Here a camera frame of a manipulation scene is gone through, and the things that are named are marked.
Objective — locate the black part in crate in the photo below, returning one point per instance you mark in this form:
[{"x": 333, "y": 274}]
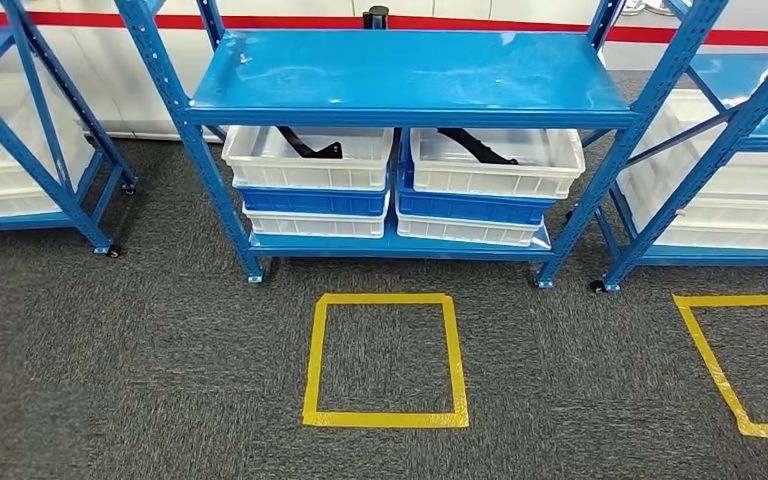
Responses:
[
  {"x": 477, "y": 149},
  {"x": 304, "y": 151}
]

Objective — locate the blue metal shelf rack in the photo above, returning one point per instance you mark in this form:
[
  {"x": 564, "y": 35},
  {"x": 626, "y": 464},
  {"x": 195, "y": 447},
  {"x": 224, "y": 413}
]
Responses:
[
  {"x": 46, "y": 192},
  {"x": 410, "y": 73},
  {"x": 708, "y": 166}
]

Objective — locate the white plastic crate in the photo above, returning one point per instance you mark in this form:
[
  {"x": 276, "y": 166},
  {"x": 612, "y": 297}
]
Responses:
[
  {"x": 490, "y": 182},
  {"x": 304, "y": 175},
  {"x": 318, "y": 226},
  {"x": 463, "y": 232}
]

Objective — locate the white vehicle body red stripe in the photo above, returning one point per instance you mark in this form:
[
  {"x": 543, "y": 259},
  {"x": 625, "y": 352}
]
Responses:
[{"x": 132, "y": 73}]

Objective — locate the white chair base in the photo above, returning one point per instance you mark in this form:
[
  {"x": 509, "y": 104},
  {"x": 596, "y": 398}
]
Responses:
[{"x": 646, "y": 5}]

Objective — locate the black cylindrical post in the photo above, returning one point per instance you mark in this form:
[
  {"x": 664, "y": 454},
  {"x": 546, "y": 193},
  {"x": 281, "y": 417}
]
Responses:
[{"x": 376, "y": 16}]

